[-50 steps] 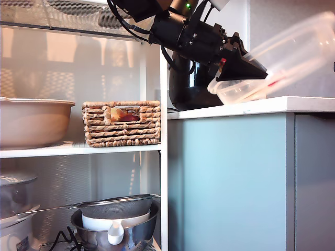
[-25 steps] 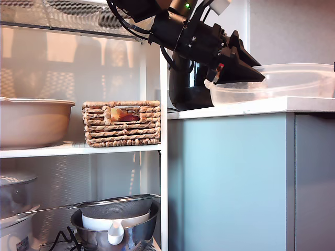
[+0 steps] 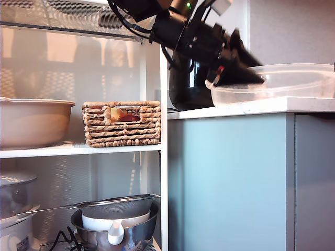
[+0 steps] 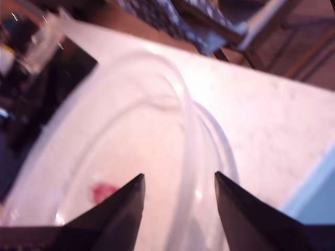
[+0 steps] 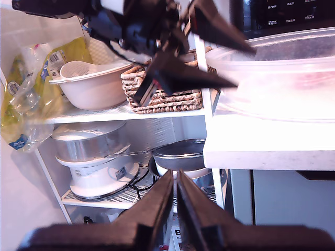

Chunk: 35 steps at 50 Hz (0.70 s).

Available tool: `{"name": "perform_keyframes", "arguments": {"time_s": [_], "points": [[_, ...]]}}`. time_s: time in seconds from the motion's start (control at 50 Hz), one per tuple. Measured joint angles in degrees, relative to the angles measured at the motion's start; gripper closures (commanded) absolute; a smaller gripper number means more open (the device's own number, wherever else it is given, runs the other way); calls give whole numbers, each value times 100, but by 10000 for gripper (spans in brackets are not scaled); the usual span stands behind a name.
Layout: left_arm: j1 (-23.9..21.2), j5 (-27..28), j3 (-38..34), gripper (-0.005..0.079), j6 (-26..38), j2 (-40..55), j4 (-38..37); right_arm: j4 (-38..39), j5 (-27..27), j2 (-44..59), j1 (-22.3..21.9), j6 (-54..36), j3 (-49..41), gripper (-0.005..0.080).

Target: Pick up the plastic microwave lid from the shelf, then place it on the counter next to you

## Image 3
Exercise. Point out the woven wicker basket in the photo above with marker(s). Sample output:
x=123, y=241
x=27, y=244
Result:
x=120, y=133

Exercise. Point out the clear plastic microwave lid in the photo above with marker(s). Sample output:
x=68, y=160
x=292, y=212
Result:
x=282, y=83

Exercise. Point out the large beige plastic bowl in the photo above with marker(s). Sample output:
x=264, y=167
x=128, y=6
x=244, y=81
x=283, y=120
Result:
x=34, y=125

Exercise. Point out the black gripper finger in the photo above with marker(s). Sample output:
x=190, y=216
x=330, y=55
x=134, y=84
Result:
x=243, y=52
x=238, y=77

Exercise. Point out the steel pot with glass lid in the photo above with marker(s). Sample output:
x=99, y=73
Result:
x=15, y=193

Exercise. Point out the teal kitchen cabinet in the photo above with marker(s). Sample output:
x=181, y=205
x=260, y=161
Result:
x=230, y=183

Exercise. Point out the white metal shelf unit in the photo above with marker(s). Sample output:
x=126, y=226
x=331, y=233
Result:
x=163, y=104

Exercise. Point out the dark round dish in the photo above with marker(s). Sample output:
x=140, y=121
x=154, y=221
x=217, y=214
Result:
x=73, y=6

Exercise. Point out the black Philips rice cooker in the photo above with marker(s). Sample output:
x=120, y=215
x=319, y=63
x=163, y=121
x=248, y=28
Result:
x=188, y=91

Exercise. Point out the metal mesh sieve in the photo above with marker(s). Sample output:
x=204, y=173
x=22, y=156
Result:
x=117, y=207

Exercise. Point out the orange red food packet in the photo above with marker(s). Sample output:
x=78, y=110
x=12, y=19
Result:
x=124, y=115

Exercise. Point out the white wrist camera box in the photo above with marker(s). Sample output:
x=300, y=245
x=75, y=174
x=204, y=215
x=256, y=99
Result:
x=222, y=5

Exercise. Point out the stainless steel mixing bowl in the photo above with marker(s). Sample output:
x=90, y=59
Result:
x=141, y=235

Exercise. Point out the dark square container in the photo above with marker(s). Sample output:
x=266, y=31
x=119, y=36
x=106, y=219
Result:
x=110, y=21

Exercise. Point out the white electric cooker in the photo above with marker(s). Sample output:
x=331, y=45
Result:
x=15, y=235

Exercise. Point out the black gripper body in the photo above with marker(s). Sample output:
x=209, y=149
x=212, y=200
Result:
x=206, y=41

